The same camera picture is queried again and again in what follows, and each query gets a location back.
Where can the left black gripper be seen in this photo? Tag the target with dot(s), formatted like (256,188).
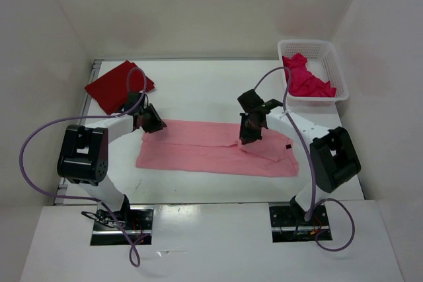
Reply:
(157,122)

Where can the magenta t-shirt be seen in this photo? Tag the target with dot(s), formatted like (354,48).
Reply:
(303,82)

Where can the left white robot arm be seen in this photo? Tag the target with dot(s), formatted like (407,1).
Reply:
(83,159)

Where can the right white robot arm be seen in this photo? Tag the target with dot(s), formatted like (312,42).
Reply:
(330,153)

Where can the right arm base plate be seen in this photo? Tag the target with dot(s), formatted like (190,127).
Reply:
(286,229)

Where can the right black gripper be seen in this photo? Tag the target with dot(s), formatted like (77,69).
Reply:
(246,136)

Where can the dark red t-shirt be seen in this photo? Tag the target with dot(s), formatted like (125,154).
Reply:
(110,90)

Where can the pink t-shirt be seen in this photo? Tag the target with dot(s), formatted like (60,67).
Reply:
(216,148)

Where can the white plastic basket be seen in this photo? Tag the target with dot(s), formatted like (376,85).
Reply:
(322,62)

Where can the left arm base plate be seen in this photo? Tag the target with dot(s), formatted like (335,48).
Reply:
(107,233)

